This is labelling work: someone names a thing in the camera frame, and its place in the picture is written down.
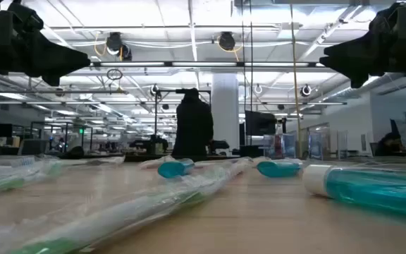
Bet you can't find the person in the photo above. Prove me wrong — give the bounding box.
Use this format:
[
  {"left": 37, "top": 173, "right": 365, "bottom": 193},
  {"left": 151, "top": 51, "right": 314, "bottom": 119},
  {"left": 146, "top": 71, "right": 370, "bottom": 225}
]
[
  {"left": 374, "top": 132, "right": 406, "bottom": 157},
  {"left": 171, "top": 87, "right": 214, "bottom": 158}
]

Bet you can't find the hanging black cable loop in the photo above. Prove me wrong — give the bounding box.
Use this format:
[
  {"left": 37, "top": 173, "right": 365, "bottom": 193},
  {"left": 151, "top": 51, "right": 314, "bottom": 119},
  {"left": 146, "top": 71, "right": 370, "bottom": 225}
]
[{"left": 106, "top": 68, "right": 123, "bottom": 81}]

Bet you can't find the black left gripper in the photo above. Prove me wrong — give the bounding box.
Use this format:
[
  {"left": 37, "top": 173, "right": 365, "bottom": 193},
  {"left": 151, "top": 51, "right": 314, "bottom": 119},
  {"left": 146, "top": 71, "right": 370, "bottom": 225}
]
[{"left": 0, "top": 0, "right": 91, "bottom": 87}]

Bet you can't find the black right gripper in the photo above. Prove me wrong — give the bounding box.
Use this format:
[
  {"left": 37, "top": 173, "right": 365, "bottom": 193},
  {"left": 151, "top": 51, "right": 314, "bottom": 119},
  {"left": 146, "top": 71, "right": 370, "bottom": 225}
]
[{"left": 319, "top": 0, "right": 406, "bottom": 89}]

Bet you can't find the green toothbrush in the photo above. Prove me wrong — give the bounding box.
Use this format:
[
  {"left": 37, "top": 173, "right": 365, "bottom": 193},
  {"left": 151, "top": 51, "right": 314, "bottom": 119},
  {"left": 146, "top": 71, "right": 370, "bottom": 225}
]
[
  {"left": 0, "top": 158, "right": 63, "bottom": 198},
  {"left": 0, "top": 161, "right": 225, "bottom": 254}
]

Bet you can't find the small teal mouthwash bottle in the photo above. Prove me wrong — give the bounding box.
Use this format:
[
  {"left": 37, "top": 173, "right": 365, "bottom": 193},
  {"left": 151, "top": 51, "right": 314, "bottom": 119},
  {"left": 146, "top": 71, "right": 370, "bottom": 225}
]
[
  {"left": 301, "top": 164, "right": 406, "bottom": 222},
  {"left": 257, "top": 159, "right": 303, "bottom": 179},
  {"left": 157, "top": 158, "right": 196, "bottom": 179}
]

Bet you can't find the white building column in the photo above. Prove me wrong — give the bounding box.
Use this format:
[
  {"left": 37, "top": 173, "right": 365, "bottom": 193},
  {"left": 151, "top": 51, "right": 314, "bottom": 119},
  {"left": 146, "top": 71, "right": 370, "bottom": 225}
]
[{"left": 211, "top": 72, "right": 240, "bottom": 152}]

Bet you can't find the pink white toothbrush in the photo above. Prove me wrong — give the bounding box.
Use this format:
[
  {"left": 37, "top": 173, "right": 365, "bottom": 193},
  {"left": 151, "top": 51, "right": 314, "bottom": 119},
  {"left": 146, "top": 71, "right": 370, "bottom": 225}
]
[{"left": 220, "top": 157, "right": 254, "bottom": 177}]

